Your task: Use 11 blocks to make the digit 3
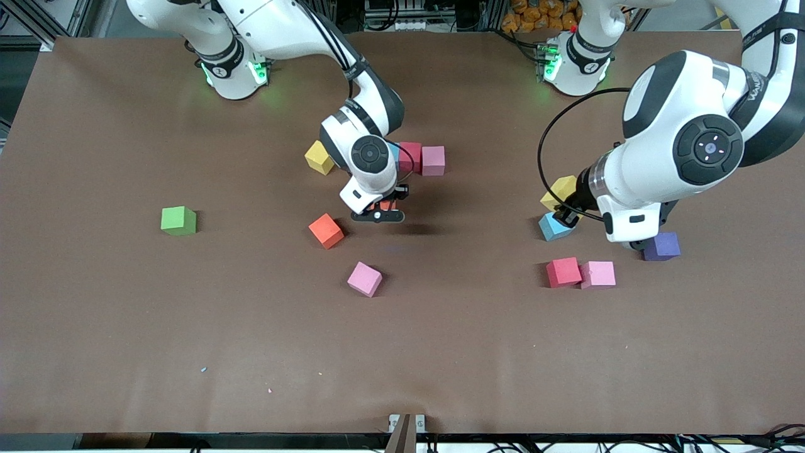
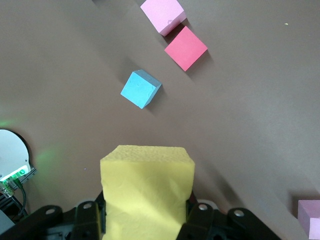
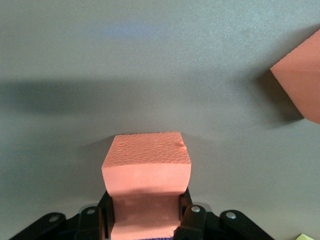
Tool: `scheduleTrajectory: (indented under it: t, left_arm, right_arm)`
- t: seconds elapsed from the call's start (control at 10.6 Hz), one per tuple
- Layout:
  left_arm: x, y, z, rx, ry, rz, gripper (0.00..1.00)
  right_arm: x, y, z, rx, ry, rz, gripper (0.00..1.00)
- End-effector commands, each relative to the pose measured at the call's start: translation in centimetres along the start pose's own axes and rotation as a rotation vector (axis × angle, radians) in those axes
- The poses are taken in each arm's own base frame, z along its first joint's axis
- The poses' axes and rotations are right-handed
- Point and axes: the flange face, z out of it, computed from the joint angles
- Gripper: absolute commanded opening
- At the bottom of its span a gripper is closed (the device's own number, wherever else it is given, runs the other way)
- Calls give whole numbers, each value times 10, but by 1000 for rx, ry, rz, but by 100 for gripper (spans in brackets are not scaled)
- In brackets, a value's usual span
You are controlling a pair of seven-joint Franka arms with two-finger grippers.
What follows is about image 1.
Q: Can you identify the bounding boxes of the yellow foam cube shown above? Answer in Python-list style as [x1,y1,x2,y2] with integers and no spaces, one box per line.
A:
[304,140,335,176]
[540,176,578,211]

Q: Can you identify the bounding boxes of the red foam cube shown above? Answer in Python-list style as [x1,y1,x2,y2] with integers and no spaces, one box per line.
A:
[399,142,423,174]
[545,257,583,289]

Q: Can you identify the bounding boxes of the pink foam cube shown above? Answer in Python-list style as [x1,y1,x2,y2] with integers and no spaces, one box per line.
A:
[580,260,617,290]
[347,261,384,298]
[421,145,447,177]

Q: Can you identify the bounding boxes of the light blue foam cube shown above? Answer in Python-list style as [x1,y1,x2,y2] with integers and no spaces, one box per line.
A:
[538,213,574,242]

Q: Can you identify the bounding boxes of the purple foam cube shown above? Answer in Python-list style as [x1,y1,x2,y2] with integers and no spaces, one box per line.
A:
[643,232,682,262]

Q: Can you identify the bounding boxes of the green foam cube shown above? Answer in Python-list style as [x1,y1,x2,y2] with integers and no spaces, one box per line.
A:
[160,206,197,237]

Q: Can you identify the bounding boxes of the orange bundle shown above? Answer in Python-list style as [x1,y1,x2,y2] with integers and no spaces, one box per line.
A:
[501,0,579,33]

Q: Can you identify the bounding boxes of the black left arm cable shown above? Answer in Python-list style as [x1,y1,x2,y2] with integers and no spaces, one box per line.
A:
[536,87,631,222]

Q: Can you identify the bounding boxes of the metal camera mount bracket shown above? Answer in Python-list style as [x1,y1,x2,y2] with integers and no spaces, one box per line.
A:
[388,413,427,453]

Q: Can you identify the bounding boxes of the black cable bundle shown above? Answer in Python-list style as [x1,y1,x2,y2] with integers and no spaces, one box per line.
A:
[484,428,805,453]

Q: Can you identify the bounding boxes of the aluminium frame post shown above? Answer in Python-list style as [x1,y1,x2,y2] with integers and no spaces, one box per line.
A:
[752,0,805,45]
[0,0,86,51]

